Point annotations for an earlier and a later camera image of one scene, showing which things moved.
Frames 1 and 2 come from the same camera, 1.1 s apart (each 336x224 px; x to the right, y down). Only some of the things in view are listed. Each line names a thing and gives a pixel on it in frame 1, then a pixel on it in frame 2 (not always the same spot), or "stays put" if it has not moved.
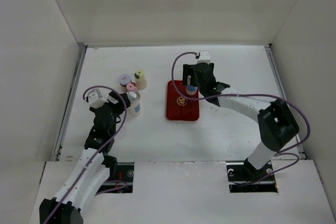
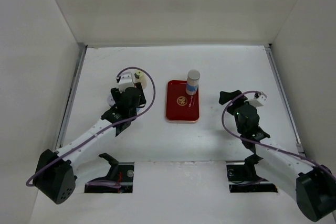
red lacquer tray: [178, 108] stays put
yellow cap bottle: [140, 81] stays put
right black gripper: [188, 70] to [241, 102]
